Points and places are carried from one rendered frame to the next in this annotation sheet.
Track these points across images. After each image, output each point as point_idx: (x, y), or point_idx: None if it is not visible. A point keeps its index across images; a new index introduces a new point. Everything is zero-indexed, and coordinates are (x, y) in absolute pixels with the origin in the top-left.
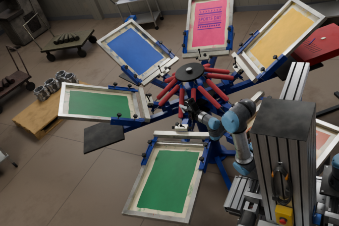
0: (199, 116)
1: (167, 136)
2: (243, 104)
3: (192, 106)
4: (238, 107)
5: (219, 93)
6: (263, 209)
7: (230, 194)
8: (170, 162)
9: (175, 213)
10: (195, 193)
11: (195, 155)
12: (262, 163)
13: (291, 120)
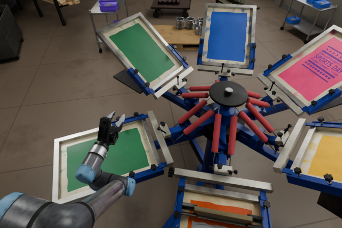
0: (91, 146)
1: (151, 124)
2: (31, 221)
3: (100, 129)
4: (21, 216)
5: (230, 139)
6: None
7: None
8: (125, 145)
9: (66, 186)
10: (90, 193)
11: (144, 163)
12: None
13: None
